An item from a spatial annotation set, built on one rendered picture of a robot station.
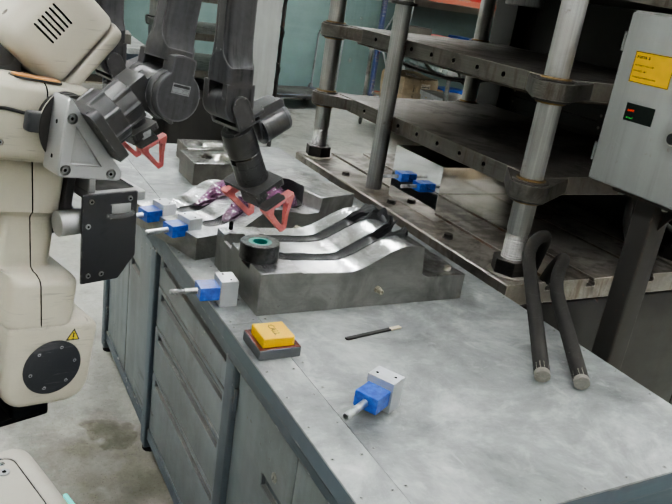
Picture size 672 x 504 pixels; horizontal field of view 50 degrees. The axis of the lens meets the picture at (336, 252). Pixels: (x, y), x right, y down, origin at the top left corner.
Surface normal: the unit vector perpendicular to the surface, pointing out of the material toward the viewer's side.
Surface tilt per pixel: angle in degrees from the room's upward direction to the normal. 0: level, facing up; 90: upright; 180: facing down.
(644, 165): 90
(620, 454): 0
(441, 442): 0
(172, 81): 90
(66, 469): 0
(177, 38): 78
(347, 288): 90
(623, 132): 90
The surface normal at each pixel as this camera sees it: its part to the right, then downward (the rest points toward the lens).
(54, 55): 0.68, 0.35
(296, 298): 0.45, 0.37
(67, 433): 0.14, -0.93
